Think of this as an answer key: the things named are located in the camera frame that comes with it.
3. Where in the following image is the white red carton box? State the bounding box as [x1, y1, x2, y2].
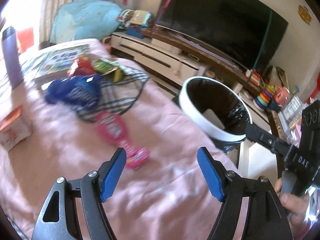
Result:
[1, 105, 33, 152]

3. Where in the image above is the pink snack pouch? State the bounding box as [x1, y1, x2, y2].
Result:
[95, 111, 150, 170]

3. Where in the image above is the blue snack wrapper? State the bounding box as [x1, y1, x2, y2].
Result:
[44, 74, 103, 110]

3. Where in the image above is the red snack bag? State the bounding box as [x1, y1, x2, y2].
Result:
[67, 56, 97, 77]

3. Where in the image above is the white trash bin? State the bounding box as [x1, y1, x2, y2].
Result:
[178, 76, 252, 142]

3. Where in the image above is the right hand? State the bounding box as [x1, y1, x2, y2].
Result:
[274, 178, 311, 239]

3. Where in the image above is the pink plaid tablecloth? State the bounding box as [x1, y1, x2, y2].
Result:
[0, 38, 249, 240]

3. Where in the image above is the green snack wrapper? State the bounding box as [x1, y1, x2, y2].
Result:
[91, 59, 126, 83]

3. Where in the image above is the green children's book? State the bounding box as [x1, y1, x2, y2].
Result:
[27, 43, 92, 81]

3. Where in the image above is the black television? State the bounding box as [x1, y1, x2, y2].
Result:
[157, 0, 288, 71]

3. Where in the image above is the white TV cabinet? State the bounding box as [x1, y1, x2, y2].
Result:
[111, 32, 268, 123]

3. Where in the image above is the pink kettlebell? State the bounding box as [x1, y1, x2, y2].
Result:
[101, 36, 112, 54]

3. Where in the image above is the purple thermos bottle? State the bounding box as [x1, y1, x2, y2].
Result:
[2, 26, 24, 89]

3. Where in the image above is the light blue covered furniture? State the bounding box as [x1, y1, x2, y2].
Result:
[50, 0, 123, 44]

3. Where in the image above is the toy phone on cabinet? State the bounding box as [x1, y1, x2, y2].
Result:
[130, 10, 153, 28]

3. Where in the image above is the rainbow stacking ring toy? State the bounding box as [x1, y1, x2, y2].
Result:
[253, 85, 275, 112]

